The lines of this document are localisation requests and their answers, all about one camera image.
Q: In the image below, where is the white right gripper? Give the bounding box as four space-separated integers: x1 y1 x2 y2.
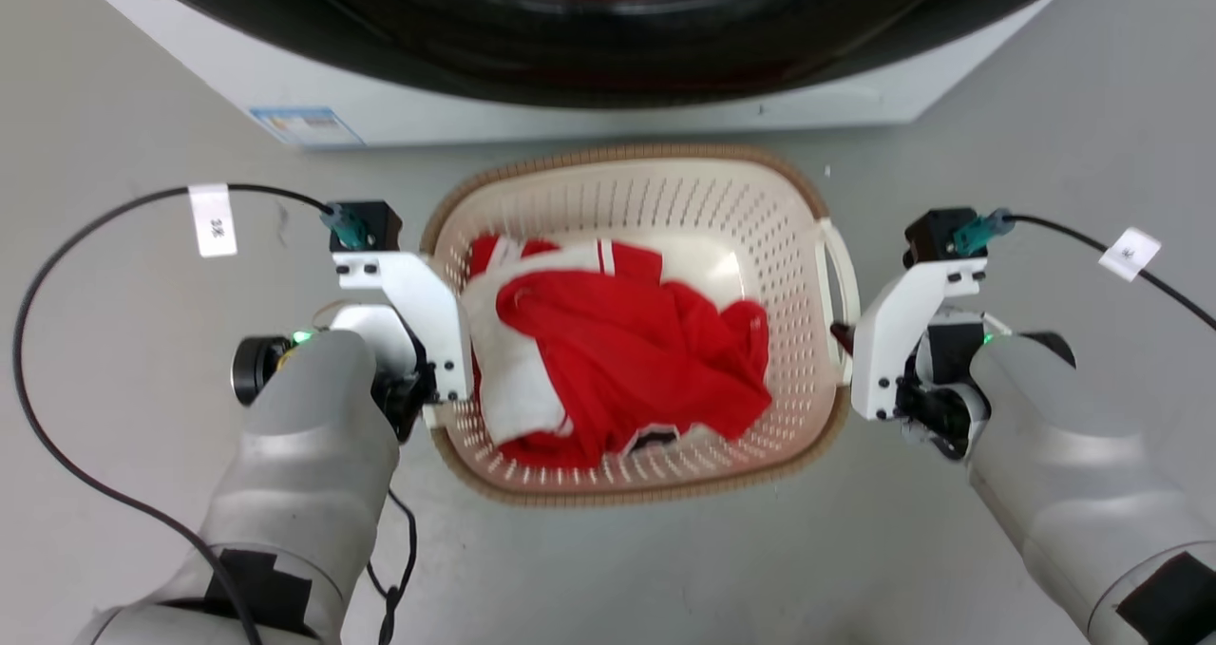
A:
829 257 1010 462

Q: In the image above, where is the white left cable tag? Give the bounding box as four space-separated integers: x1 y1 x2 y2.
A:
187 183 239 259

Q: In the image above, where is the white washing machine body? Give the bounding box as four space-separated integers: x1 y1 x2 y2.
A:
57 0 1065 150

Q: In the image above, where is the white cable tag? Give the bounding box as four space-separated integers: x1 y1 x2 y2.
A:
187 183 239 259
1098 226 1163 283

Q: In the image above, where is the black right camera cable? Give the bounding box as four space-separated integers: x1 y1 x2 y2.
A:
952 208 1216 331

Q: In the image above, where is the beige plastic laundry basket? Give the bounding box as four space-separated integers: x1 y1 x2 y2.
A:
420 143 864 509

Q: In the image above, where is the blue white energy label sticker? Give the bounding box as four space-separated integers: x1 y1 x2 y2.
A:
249 105 366 148

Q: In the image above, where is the white garment with red stripes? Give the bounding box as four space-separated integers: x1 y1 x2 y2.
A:
461 239 666 447

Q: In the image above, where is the black round washing machine door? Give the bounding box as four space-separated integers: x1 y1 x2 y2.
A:
95 0 1099 110

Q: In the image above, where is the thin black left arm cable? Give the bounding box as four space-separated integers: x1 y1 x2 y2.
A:
365 486 420 645

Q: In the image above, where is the black left camera cable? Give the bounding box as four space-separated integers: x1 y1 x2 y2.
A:
12 183 370 645

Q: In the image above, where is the white right cable tag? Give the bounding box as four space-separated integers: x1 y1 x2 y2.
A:
1098 226 1163 283

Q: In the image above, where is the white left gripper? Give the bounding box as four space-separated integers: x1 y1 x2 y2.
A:
328 251 474 443

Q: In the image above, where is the black camera cable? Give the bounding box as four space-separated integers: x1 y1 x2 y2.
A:
952 208 1216 331
12 183 370 645

